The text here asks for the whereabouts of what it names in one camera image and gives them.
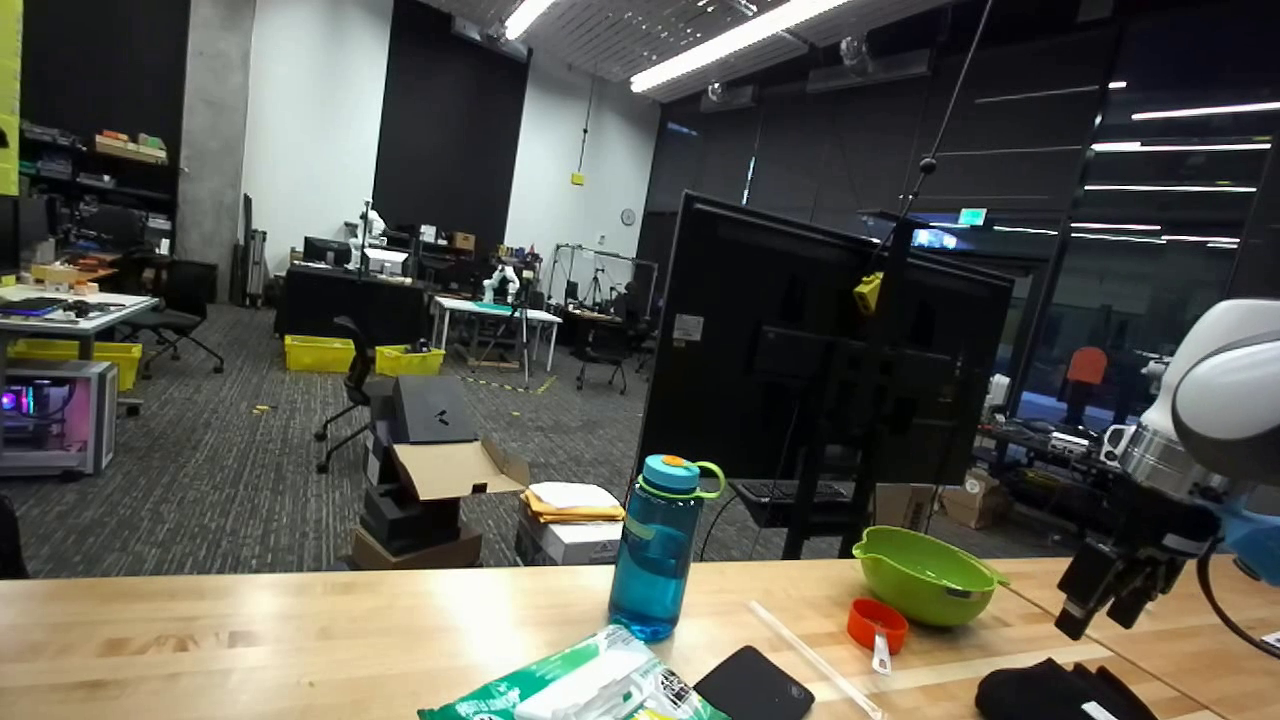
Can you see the glowing computer case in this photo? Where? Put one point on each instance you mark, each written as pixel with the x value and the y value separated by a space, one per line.
pixel 44 421

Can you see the black monitor stand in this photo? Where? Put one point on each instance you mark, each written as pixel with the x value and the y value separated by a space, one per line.
pixel 813 514

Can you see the dark gray plastic case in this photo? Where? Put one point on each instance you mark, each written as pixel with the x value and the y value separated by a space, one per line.
pixel 435 409

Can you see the black desk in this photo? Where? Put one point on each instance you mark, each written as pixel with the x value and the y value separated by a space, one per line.
pixel 342 307

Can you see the green exit sign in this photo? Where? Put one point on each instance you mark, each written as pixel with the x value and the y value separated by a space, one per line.
pixel 973 217

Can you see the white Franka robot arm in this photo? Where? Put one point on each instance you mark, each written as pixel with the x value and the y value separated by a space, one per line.
pixel 1225 387

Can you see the white work table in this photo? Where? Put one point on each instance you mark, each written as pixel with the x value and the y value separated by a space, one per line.
pixel 66 313

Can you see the white flat box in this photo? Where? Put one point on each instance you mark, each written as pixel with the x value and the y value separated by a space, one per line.
pixel 580 543

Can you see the long ceiling light strip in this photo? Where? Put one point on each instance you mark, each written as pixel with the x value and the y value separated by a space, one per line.
pixel 726 41

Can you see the dark shelving unit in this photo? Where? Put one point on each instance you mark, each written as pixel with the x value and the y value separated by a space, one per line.
pixel 103 201

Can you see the yellow storage bin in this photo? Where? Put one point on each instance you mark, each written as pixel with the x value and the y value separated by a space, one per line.
pixel 411 363
pixel 118 363
pixel 316 354

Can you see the black smartphone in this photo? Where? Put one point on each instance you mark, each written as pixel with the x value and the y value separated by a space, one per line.
pixel 755 686

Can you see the blue water bottle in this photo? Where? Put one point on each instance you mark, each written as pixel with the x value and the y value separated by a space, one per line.
pixel 658 561

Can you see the orange chair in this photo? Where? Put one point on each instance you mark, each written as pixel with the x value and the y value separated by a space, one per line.
pixel 1087 365

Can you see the large black monitor screen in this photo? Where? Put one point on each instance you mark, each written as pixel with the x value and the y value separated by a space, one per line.
pixel 747 346

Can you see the clear plastic strip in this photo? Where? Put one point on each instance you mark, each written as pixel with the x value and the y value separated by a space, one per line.
pixel 813 656

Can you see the yellow tag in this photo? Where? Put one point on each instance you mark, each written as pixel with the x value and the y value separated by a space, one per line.
pixel 870 291

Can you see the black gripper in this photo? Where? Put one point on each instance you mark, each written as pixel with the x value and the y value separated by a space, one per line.
pixel 1153 514

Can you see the black ribbed towel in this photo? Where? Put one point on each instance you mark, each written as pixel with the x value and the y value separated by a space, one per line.
pixel 1055 695

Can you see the brown cardboard box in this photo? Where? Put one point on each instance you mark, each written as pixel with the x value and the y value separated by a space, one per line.
pixel 904 506
pixel 979 502

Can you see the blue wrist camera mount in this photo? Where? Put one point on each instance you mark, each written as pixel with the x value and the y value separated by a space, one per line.
pixel 1252 534

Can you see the white metal table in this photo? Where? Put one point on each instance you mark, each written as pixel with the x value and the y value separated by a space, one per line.
pixel 502 317

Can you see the small red cup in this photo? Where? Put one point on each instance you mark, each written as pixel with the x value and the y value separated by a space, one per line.
pixel 877 626

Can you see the yellow envelope stack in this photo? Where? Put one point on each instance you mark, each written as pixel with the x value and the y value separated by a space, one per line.
pixel 569 502

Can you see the open cardboard box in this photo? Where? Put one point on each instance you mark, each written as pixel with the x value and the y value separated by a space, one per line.
pixel 452 471

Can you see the short ceiling light strip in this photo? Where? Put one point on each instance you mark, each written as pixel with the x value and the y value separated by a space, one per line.
pixel 527 16

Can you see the black office chair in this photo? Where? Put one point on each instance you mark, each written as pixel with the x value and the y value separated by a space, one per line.
pixel 611 346
pixel 181 307
pixel 358 382

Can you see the black box stack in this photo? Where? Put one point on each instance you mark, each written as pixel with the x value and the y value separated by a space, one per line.
pixel 404 526

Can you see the green wipes package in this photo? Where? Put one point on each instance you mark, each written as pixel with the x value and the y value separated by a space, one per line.
pixel 563 686

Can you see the green plastic bowl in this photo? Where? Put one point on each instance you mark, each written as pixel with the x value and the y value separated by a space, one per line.
pixel 920 574

